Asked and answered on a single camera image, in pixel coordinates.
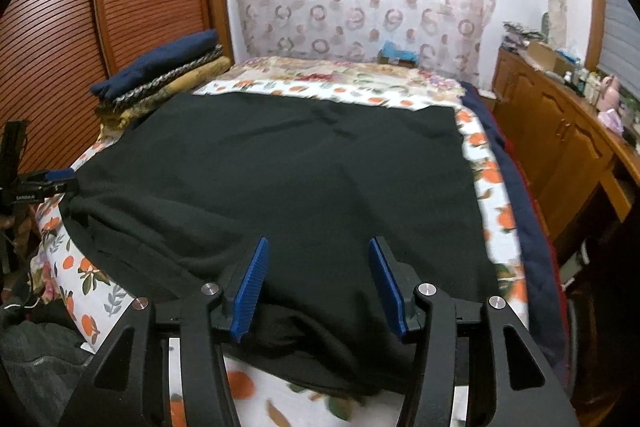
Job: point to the pink kettle on cabinet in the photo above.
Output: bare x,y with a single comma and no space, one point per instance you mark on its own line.
610,94

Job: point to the folded navy blue garment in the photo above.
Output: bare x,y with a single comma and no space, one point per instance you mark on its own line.
157,62

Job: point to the grey window roller blind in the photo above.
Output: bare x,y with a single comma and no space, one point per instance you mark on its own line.
620,44

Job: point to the folded tan brown garment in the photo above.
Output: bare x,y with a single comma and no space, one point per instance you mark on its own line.
114,120

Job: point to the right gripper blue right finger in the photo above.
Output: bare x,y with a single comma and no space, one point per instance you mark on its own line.
395,282

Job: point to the folded black circle-patterned garment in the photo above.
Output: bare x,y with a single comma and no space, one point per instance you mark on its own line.
160,81

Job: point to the navy blue blanket edge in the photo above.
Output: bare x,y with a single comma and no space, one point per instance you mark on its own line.
547,321

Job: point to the black t-shirt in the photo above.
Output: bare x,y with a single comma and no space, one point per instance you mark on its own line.
177,199

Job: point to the cardboard box on cabinet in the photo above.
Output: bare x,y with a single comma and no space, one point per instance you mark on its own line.
545,58

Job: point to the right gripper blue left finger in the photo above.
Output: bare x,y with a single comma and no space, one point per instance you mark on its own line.
240,288

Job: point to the wooden sideboard cabinet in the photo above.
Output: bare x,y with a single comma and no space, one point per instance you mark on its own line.
566,154

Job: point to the wooden louvered wardrobe door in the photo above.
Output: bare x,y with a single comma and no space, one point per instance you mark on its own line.
53,51

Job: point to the blue box behind bed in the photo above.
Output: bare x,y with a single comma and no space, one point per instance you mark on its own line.
392,55

